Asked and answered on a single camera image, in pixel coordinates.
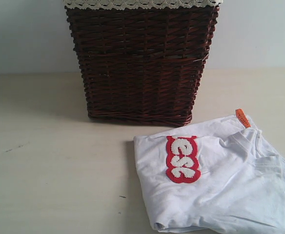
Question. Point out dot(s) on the white t-shirt red lettering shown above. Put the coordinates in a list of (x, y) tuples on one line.
[(220, 175)]

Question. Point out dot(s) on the dark red wicker basket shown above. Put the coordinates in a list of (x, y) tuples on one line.
[(142, 66)]

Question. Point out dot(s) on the white lace fabric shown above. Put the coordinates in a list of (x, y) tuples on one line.
[(136, 4)]

